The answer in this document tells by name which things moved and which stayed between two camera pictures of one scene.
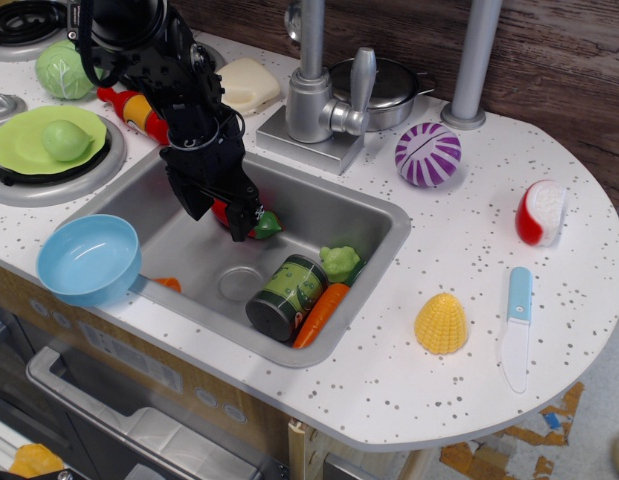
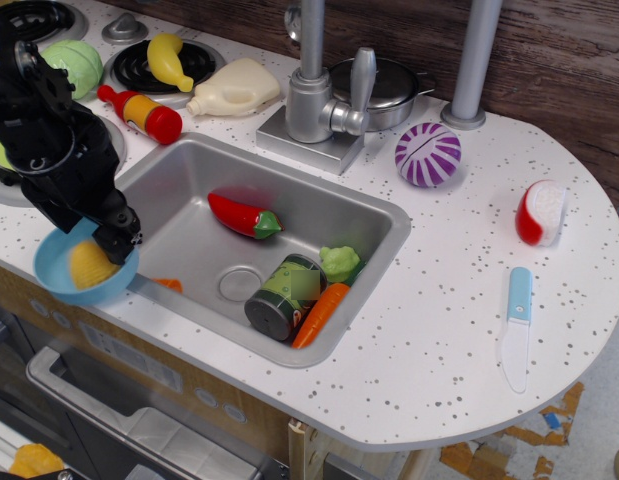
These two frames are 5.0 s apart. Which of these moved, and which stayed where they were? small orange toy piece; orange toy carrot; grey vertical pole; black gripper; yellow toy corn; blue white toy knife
Moved: yellow toy corn; black gripper
Stayed: orange toy carrot; small orange toy piece; blue white toy knife; grey vertical pole
